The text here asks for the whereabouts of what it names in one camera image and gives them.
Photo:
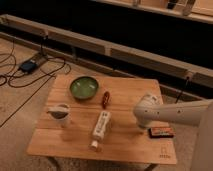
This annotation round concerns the white rounded gripper head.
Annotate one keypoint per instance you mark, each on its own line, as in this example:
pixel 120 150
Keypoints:
pixel 143 108

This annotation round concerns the dark rectangular eraser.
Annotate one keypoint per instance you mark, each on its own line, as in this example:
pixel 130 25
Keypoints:
pixel 161 132

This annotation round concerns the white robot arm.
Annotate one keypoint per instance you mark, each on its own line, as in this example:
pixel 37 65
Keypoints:
pixel 194 113

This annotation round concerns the small red-brown oblong object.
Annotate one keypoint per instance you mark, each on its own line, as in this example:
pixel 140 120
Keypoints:
pixel 105 99

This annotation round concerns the white bottle lying down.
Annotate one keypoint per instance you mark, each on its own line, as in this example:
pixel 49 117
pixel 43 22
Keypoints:
pixel 100 129

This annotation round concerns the wooden folding table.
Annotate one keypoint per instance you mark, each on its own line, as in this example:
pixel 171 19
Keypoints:
pixel 123 140

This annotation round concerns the green ceramic bowl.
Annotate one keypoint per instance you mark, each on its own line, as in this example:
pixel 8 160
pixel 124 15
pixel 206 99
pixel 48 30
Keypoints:
pixel 84 87

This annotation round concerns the white cup with spoon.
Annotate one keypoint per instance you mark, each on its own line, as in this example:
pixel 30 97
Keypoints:
pixel 61 114

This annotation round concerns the blue power adapter box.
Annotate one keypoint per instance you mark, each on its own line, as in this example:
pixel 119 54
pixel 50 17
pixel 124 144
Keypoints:
pixel 27 66

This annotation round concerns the long wooden shelf frame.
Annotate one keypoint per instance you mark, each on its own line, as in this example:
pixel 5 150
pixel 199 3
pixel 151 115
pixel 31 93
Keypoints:
pixel 201 78

